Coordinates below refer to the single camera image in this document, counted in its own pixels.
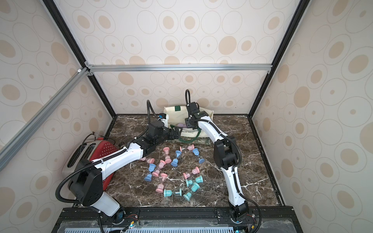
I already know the pink hourglass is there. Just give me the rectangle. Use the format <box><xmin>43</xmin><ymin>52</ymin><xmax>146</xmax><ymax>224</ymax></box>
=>
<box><xmin>163</xmin><ymin>147</ymin><xmax>172</xmax><ymax>164</ymax></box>
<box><xmin>180</xmin><ymin>144</ymin><xmax>195</xmax><ymax>152</ymax></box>
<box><xmin>152</xmin><ymin>160</ymin><xmax>168</xmax><ymax>182</ymax></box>
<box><xmin>183</xmin><ymin>167</ymin><xmax>200</xmax><ymax>179</ymax></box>
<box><xmin>140</xmin><ymin>157</ymin><xmax>155</xmax><ymax>164</ymax></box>
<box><xmin>155</xmin><ymin>183</ymin><xmax>164</xmax><ymax>193</ymax></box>

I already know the pink hourglass top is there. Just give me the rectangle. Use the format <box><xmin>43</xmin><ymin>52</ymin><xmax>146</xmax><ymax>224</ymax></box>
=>
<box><xmin>180</xmin><ymin>144</ymin><xmax>195</xmax><ymax>152</ymax></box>

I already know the teal hourglass bottom left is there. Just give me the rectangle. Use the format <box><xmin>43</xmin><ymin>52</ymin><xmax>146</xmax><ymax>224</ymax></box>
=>
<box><xmin>163</xmin><ymin>188</ymin><xmax>182</xmax><ymax>197</ymax></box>

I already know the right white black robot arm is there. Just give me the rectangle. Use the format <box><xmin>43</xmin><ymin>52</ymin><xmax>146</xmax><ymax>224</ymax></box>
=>
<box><xmin>185</xmin><ymin>89</ymin><xmax>262</xmax><ymax>230</ymax></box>

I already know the red and steel toaster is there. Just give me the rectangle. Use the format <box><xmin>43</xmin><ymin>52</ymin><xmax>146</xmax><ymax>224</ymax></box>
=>
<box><xmin>61</xmin><ymin>137</ymin><xmax>119</xmax><ymax>190</ymax></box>

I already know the pink hourglass upper middle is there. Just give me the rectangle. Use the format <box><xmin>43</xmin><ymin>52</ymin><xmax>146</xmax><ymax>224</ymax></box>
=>
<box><xmin>163</xmin><ymin>147</ymin><xmax>172</xmax><ymax>164</ymax></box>

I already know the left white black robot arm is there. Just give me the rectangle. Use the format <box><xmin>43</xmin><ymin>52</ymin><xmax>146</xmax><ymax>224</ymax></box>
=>
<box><xmin>55</xmin><ymin>114</ymin><xmax>183</xmax><ymax>217</ymax></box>

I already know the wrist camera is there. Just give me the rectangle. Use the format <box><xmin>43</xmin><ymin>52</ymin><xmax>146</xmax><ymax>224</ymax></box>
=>
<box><xmin>158</xmin><ymin>113</ymin><xmax>169</xmax><ymax>128</ymax></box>
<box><xmin>186</xmin><ymin>102</ymin><xmax>200</xmax><ymax>116</ymax></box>

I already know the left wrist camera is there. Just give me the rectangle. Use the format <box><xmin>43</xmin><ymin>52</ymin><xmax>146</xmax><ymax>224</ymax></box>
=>
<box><xmin>158</xmin><ymin>113</ymin><xmax>169</xmax><ymax>128</ymax></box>

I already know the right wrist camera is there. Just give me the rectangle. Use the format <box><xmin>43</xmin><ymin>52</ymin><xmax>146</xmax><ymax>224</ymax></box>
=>
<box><xmin>186</xmin><ymin>102</ymin><xmax>200</xmax><ymax>116</ymax></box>

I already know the aluminium frame rail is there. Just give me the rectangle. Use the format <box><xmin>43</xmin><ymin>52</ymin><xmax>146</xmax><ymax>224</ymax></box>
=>
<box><xmin>87</xmin><ymin>64</ymin><xmax>273</xmax><ymax>72</ymax></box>
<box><xmin>1</xmin><ymin>68</ymin><xmax>88</xmax><ymax>170</ymax></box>

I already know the pink hourglass lower left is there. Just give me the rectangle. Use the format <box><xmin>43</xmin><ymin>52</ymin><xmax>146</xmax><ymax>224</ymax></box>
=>
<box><xmin>152</xmin><ymin>160</ymin><xmax>168</xmax><ymax>182</ymax></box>

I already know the pink hourglass bottom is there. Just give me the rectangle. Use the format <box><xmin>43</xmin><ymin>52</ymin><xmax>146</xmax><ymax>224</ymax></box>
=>
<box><xmin>155</xmin><ymin>183</ymin><xmax>164</xmax><ymax>193</ymax></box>

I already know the pink hourglass far left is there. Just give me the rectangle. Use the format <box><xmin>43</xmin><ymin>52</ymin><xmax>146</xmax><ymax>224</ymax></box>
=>
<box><xmin>140</xmin><ymin>157</ymin><xmax>155</xmax><ymax>164</ymax></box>

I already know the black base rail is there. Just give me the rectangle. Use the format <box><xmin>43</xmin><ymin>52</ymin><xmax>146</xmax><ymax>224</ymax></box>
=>
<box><xmin>52</xmin><ymin>206</ymin><xmax>303</xmax><ymax>233</ymax></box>

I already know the cream canvas tote bag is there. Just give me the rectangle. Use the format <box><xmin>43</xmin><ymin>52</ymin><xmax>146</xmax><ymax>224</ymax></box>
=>
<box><xmin>163</xmin><ymin>105</ymin><xmax>199</xmax><ymax>139</ymax></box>

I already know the blue hourglass left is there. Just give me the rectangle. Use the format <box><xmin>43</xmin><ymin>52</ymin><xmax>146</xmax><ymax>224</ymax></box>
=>
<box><xmin>144</xmin><ymin>164</ymin><xmax>156</xmax><ymax>182</ymax></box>

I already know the aluminium frame rail left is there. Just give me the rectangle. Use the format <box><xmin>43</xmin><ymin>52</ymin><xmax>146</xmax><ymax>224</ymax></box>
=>
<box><xmin>1</xmin><ymin>68</ymin><xmax>88</xmax><ymax>170</ymax></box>

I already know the aluminium frame rail back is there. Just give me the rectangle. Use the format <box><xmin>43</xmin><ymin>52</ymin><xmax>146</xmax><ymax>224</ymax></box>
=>
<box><xmin>87</xmin><ymin>64</ymin><xmax>273</xmax><ymax>72</ymax></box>

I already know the blue hourglass centre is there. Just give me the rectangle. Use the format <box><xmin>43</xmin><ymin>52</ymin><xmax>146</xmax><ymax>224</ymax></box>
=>
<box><xmin>171</xmin><ymin>150</ymin><xmax>182</xmax><ymax>167</ymax></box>

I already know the teal hourglass bottom right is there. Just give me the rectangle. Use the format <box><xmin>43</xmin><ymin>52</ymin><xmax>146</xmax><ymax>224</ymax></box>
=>
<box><xmin>183</xmin><ymin>182</ymin><xmax>200</xmax><ymax>202</ymax></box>

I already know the pink hourglass right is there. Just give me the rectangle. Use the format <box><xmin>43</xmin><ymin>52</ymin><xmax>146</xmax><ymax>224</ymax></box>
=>
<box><xmin>183</xmin><ymin>167</ymin><xmax>200</xmax><ymax>179</ymax></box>

